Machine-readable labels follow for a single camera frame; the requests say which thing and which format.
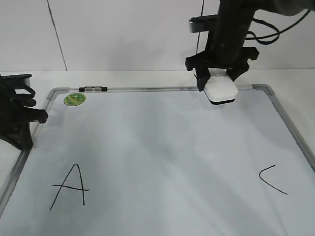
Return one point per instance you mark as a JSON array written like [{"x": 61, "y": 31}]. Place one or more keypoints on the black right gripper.
[{"x": 224, "y": 49}]

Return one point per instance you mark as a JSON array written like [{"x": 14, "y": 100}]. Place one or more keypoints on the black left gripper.
[{"x": 17, "y": 110}]

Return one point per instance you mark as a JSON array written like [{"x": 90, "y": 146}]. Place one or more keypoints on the white board eraser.
[{"x": 220, "y": 89}]

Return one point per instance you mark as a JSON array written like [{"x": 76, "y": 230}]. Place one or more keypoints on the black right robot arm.
[{"x": 282, "y": 7}]

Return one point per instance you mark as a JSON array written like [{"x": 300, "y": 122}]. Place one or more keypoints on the round green magnet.
[{"x": 74, "y": 99}]

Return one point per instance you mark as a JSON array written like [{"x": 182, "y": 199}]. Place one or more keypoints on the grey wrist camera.
[{"x": 202, "y": 23}]

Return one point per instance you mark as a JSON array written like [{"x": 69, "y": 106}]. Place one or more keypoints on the white board with grey frame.
[{"x": 162, "y": 162}]

